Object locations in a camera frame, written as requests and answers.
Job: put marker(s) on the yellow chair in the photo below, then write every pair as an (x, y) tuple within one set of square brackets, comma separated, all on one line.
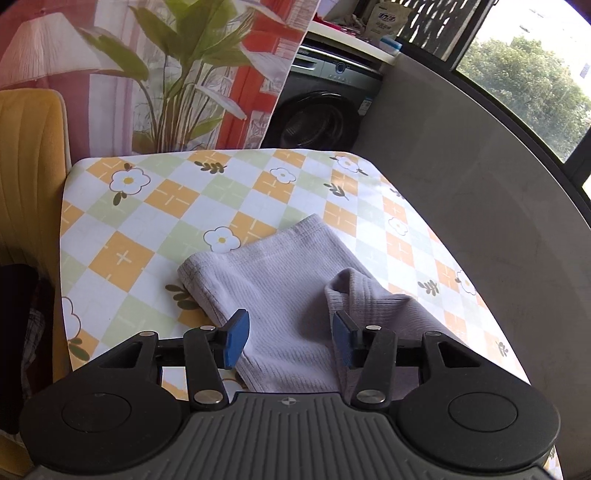
[(27, 161)]

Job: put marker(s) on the lavender ribbed pants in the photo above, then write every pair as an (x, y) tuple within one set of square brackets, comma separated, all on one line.
[(286, 286)]

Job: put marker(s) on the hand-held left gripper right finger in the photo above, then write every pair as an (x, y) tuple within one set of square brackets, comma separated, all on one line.
[(341, 339)]

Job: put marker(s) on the floral checkered tablecloth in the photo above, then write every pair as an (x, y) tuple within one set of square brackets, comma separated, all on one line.
[(184, 184)]

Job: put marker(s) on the grey washing machine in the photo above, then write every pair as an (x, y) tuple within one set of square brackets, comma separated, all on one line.
[(323, 106)]

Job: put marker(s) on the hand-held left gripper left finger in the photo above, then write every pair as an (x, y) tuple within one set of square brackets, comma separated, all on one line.
[(235, 339)]

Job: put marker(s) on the white detergent bag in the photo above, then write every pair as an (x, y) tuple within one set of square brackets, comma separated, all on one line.
[(385, 21)]

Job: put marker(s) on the white countertop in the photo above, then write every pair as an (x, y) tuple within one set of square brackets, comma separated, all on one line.
[(369, 46)]

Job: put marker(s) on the black framed window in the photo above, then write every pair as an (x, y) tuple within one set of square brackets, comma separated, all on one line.
[(521, 78)]

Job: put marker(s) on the printed plant curtain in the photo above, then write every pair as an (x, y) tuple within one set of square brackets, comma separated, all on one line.
[(184, 69)]

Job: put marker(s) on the blue container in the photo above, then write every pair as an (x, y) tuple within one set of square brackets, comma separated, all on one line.
[(391, 45)]

